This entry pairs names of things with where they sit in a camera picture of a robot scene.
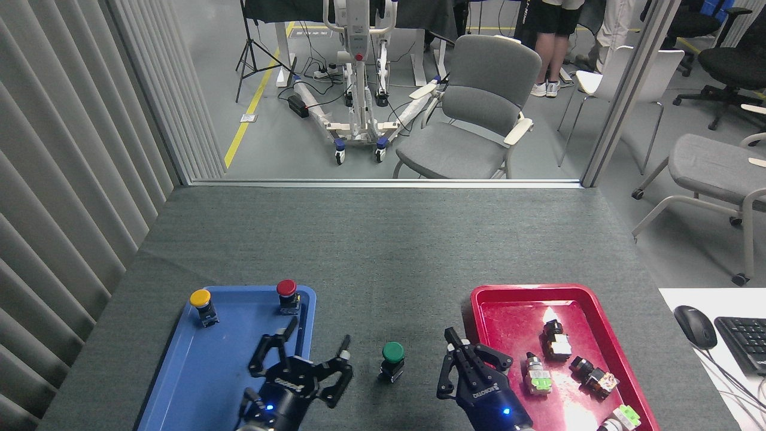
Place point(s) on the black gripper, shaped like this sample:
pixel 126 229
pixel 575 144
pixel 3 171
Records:
pixel 284 398
pixel 491 407

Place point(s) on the green push button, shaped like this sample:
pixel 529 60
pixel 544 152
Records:
pixel 393 352

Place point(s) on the red push button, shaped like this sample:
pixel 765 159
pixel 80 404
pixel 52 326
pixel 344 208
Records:
pixel 286 289

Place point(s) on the yellow push button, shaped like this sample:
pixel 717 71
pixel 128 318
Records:
pixel 201 299

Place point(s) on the red plastic tray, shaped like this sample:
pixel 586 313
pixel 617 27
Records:
pixel 514 311

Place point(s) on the blue plastic tray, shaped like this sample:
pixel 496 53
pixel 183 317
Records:
pixel 203 371

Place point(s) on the black computer mouse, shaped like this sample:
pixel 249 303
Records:
pixel 695 326

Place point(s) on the grey chair with cream armrests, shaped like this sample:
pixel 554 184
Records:
pixel 479 108

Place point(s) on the black power brick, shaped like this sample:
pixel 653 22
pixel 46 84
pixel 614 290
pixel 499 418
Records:
pixel 297 106

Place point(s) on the white desk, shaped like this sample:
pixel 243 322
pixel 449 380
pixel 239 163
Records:
pixel 727 302

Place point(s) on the black keyboard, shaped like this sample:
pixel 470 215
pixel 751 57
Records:
pixel 745 344

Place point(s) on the white stand on wheels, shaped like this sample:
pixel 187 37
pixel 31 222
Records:
pixel 359 90

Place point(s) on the white power strip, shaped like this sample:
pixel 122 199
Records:
pixel 323 73

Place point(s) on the grey chair with castors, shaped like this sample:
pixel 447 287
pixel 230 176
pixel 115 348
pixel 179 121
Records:
pixel 712 167

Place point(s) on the black tripod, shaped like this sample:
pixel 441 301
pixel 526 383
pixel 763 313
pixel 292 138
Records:
pixel 248 45

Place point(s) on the white plastic chair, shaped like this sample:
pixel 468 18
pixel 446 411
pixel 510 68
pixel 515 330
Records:
pixel 643 78

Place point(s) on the person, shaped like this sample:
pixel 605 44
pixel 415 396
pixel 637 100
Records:
pixel 553 30
pixel 616 27

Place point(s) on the black office chair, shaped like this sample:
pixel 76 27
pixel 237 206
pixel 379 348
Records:
pixel 733 66
pixel 688 24

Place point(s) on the silver switch with green block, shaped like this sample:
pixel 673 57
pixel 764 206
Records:
pixel 537 377

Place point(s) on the black and white switch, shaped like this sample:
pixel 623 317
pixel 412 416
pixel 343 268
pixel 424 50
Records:
pixel 558 344

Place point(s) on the black switch with orange block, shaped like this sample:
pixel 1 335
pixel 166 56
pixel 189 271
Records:
pixel 592 374

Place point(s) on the white switch with green block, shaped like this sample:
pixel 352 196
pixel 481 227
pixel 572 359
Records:
pixel 624 416

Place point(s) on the silver horizontal rail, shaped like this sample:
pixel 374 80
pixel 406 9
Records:
pixel 383 183

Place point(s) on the silver post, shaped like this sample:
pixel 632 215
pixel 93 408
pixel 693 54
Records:
pixel 628 90

